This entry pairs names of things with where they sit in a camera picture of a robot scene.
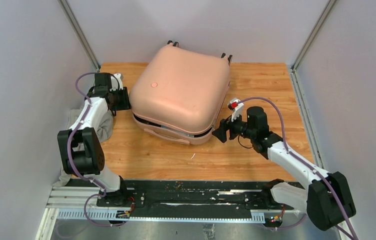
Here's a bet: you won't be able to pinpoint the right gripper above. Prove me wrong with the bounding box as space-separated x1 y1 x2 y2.
212 109 256 143

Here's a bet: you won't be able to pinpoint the pink suitcase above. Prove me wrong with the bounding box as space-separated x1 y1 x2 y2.
129 40 232 145

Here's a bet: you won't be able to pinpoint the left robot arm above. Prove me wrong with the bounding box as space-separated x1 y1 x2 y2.
57 72 131 207

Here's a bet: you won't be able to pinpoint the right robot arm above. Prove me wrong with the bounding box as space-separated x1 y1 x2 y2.
212 106 356 231

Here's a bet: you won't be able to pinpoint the grey cloth garment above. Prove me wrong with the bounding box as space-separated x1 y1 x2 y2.
52 108 114 188

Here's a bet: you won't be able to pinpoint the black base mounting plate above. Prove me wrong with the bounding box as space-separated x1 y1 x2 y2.
96 179 295 220

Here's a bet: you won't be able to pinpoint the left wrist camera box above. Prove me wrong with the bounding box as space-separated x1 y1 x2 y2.
111 73 124 91

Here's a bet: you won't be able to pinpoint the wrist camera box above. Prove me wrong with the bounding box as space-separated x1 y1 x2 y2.
111 73 124 91
228 97 244 122

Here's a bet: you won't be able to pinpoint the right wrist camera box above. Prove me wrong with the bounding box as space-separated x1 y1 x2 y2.
228 97 244 122

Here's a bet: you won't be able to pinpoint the aluminium frame rails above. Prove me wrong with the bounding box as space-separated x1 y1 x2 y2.
38 187 306 239

